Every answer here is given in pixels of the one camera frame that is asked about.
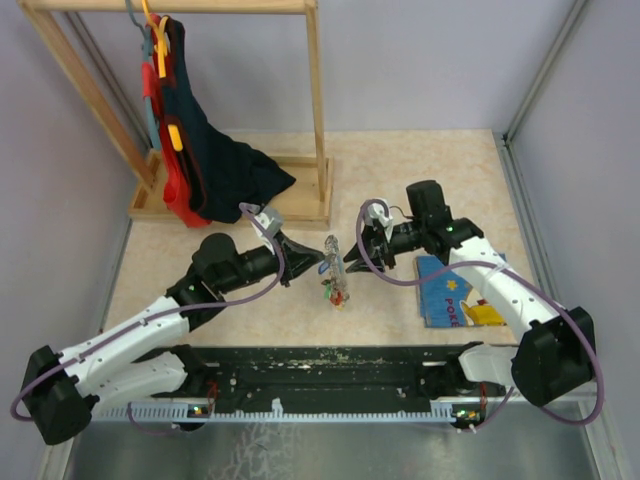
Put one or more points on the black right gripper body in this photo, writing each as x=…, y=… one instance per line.
x=405, y=237

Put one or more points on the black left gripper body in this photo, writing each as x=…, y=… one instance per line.
x=277, y=243

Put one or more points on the blue key tag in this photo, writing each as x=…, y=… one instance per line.
x=323, y=267

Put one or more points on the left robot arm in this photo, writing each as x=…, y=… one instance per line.
x=63, y=390

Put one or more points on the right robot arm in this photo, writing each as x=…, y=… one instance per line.
x=555, y=351

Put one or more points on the wooden clothes rack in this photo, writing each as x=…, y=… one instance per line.
x=306, y=205

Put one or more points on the blue yellow booklet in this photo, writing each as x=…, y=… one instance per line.
x=449, y=301

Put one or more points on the dark navy garment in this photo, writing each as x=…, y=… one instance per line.
x=223, y=172

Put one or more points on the red garment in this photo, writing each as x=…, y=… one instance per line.
x=177, y=191

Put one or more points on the yellow hanger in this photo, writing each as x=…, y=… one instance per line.
x=159, y=60

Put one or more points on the teal hanger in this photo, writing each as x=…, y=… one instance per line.
x=146, y=71

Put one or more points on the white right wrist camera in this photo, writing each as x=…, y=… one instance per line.
x=378, y=213

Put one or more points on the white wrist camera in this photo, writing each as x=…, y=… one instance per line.
x=270, y=220
x=378, y=213

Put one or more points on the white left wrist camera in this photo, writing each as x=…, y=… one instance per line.
x=270, y=220

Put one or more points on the aluminium corner rail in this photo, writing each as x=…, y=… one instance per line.
x=567, y=30

